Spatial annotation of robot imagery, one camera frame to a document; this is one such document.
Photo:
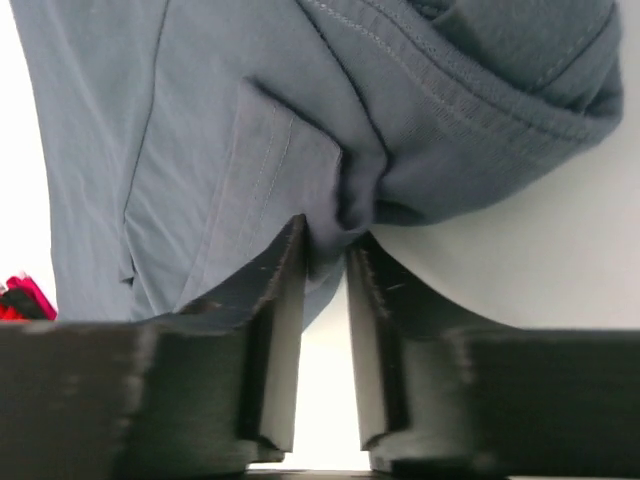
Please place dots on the magenta folded t shirt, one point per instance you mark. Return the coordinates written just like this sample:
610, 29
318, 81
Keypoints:
40, 307

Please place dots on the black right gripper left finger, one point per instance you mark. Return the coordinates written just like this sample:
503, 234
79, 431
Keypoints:
200, 393

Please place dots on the grey blue t shirt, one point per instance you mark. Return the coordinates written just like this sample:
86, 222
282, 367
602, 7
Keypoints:
179, 137

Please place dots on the red folded t shirt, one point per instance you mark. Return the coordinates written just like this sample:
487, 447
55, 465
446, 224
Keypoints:
14, 305

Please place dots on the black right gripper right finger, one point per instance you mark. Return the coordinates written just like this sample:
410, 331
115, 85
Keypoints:
443, 393

